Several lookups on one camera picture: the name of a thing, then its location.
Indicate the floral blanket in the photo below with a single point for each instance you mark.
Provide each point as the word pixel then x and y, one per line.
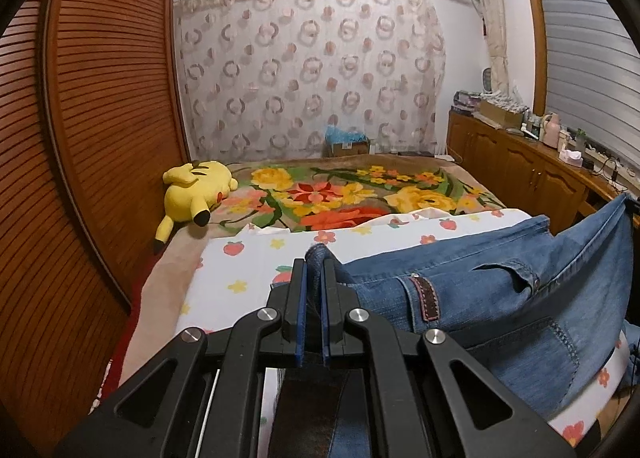
pixel 320 193

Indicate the flat cardboard box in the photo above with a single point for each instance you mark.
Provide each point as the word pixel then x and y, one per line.
pixel 500 112

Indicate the pink kettle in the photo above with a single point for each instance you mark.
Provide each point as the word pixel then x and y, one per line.
pixel 551 132

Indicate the grey window blind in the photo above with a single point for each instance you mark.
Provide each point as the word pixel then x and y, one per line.
pixel 590 57

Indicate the strawberry print bed sheet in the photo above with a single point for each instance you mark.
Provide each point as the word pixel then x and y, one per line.
pixel 240 278

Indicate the cream side curtain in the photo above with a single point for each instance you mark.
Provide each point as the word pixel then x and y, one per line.
pixel 492 22

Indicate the red printed cloth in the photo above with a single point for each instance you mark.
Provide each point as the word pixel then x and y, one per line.
pixel 112 373

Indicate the yellow plush toy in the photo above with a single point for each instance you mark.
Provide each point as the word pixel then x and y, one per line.
pixel 192 188

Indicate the wooden low cabinet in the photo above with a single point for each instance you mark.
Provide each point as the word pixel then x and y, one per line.
pixel 515 172

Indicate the pink tissue box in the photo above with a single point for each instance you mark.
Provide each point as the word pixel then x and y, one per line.
pixel 571 157

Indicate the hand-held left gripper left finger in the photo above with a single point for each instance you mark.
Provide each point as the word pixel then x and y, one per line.
pixel 300 310

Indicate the circle patterned sheer curtain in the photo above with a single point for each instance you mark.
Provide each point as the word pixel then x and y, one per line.
pixel 310 72

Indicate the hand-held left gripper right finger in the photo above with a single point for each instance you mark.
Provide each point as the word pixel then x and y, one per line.
pixel 327 310

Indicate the cardboard box with blue bag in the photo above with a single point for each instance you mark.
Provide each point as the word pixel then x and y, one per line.
pixel 347 142

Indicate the blue denim pants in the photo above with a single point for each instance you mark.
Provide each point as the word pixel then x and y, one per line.
pixel 500 283

